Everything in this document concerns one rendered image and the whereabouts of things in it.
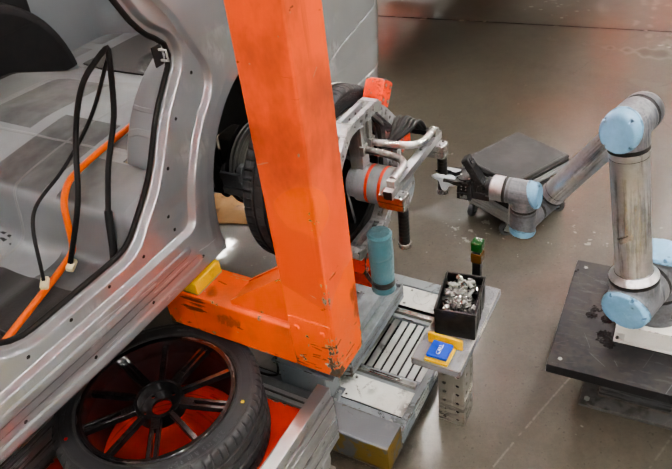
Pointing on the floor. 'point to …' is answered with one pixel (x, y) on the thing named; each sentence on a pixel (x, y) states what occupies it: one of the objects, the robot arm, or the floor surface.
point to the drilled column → (456, 395)
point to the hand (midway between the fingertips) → (437, 171)
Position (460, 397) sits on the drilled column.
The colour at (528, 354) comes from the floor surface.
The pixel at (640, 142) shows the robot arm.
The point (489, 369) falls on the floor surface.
